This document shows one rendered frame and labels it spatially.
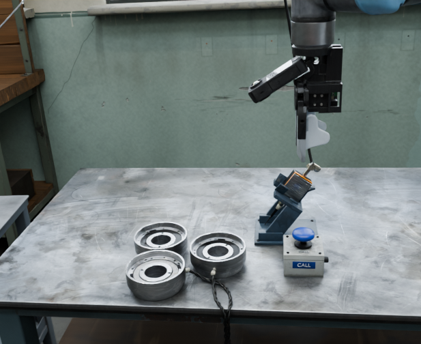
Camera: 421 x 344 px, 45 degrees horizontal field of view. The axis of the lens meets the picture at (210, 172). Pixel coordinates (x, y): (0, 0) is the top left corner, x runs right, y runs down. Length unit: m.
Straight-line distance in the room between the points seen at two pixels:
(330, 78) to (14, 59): 1.93
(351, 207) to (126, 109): 1.66
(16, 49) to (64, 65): 0.23
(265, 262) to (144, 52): 1.72
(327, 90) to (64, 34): 1.88
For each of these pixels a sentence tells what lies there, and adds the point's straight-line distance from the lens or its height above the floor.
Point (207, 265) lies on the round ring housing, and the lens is 0.91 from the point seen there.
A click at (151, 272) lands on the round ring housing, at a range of 0.94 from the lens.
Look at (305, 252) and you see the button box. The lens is 0.92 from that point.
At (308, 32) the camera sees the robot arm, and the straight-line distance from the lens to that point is 0.89.
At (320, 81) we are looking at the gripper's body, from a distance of 0.94.
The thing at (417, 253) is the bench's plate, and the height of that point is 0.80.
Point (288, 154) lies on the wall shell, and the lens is 2.59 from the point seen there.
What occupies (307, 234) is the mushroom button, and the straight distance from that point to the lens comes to 0.92.
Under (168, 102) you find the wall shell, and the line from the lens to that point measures 2.56.
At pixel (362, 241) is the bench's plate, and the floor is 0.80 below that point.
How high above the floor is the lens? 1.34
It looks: 23 degrees down
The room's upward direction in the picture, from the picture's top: 3 degrees counter-clockwise
